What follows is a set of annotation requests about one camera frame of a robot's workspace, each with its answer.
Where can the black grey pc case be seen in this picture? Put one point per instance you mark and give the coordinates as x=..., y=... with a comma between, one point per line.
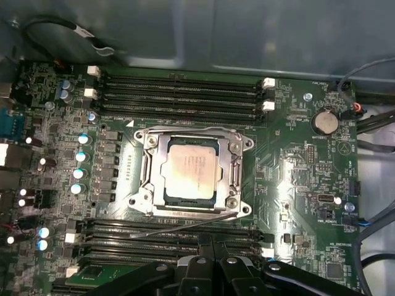
x=247, y=31

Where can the cpu socket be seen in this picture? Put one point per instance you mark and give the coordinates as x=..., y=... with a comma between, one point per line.
x=191, y=211

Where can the silver coin battery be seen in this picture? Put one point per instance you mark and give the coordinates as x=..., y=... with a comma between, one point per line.
x=325, y=121

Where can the blue port connector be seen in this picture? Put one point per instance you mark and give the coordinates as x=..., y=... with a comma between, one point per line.
x=10, y=121

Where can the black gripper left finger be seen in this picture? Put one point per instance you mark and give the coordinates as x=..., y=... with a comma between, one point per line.
x=200, y=277

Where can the metal cpu locking lever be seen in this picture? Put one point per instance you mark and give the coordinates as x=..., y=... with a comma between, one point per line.
x=172, y=229
x=185, y=128

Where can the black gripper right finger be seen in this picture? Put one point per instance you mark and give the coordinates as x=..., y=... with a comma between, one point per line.
x=234, y=280

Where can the silver cpu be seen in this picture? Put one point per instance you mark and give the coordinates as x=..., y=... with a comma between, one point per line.
x=192, y=169

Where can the green motherboard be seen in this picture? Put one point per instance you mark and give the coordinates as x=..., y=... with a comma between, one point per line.
x=277, y=172

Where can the metal socket cover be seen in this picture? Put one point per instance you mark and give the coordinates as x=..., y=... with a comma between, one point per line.
x=159, y=185

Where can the silver port connector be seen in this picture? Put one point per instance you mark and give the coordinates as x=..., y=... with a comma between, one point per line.
x=12, y=154

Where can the green RAM stick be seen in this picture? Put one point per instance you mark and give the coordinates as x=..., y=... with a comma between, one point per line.
x=123, y=273

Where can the grey square choke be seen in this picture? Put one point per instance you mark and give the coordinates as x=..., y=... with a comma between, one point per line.
x=105, y=172
x=108, y=148
x=110, y=135
x=104, y=185
x=103, y=197
x=107, y=160

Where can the silver can capacitor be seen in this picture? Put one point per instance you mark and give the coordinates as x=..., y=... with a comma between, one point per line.
x=42, y=245
x=76, y=188
x=92, y=116
x=81, y=156
x=66, y=96
x=84, y=138
x=78, y=173
x=65, y=84
x=44, y=232

